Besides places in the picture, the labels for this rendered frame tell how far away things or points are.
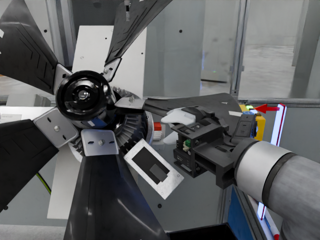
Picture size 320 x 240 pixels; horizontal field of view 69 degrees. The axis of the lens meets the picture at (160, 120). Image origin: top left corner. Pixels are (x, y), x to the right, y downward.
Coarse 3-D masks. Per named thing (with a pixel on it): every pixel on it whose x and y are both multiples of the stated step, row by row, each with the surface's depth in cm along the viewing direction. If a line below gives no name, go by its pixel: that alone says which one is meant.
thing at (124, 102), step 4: (120, 100) 56; (124, 100) 56; (128, 100) 57; (136, 100) 58; (140, 100) 58; (144, 100) 59; (116, 104) 52; (120, 104) 52; (124, 104) 53; (128, 104) 53; (132, 104) 53; (136, 104) 54; (140, 104) 54; (132, 108) 51; (136, 108) 51; (140, 108) 51
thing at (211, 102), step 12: (204, 96) 62; (216, 96) 61; (228, 96) 61; (144, 108) 50; (156, 108) 51; (168, 108) 52; (216, 108) 55; (228, 108) 55; (240, 108) 56; (228, 120) 51
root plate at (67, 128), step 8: (48, 112) 52; (56, 112) 53; (40, 120) 52; (48, 120) 53; (56, 120) 54; (64, 120) 54; (40, 128) 53; (48, 128) 54; (64, 128) 55; (72, 128) 56; (48, 136) 54; (56, 136) 55; (72, 136) 57; (56, 144) 56
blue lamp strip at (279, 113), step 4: (280, 108) 54; (280, 112) 54; (276, 116) 56; (280, 116) 54; (276, 120) 56; (276, 124) 56; (276, 128) 56; (276, 132) 56; (272, 136) 58; (276, 136) 56; (272, 140) 58; (276, 140) 56; (260, 204) 64; (260, 208) 64; (260, 212) 64; (260, 216) 64
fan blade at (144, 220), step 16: (96, 160) 49; (112, 160) 52; (80, 176) 46; (96, 176) 48; (112, 176) 50; (128, 176) 53; (80, 192) 45; (96, 192) 46; (112, 192) 48; (128, 192) 51; (80, 208) 44; (96, 208) 45; (112, 208) 47; (128, 208) 49; (144, 208) 52; (80, 224) 43; (96, 224) 44; (112, 224) 46; (128, 224) 48; (144, 224) 50
